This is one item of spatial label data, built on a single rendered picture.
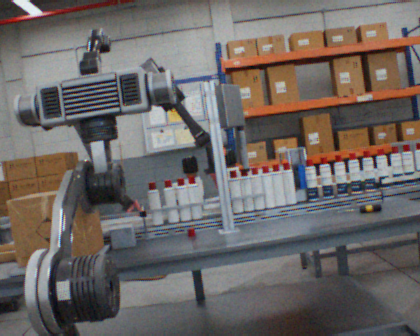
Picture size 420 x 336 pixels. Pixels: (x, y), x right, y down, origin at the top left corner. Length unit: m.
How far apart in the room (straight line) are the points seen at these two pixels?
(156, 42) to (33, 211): 5.25
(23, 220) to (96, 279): 0.74
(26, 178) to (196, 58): 2.95
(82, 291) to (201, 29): 5.92
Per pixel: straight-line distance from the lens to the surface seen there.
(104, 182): 1.63
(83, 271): 1.23
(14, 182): 5.66
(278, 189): 2.20
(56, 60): 7.16
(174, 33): 6.87
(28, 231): 1.88
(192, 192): 2.15
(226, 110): 2.00
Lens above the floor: 1.22
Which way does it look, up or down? 3 degrees down
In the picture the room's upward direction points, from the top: 8 degrees counter-clockwise
